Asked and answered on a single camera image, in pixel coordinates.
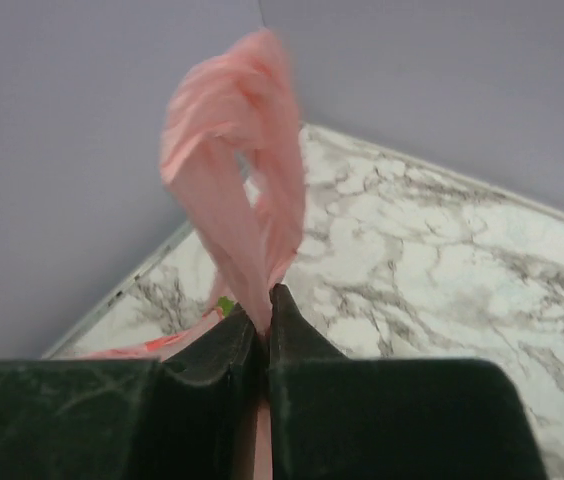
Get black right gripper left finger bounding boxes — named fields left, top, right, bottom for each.
left=0, top=311, right=257, bottom=479

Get pink plastic bag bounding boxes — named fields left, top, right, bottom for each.
left=98, top=28, right=306, bottom=479

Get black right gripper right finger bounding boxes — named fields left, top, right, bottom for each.
left=268, top=284, right=547, bottom=479

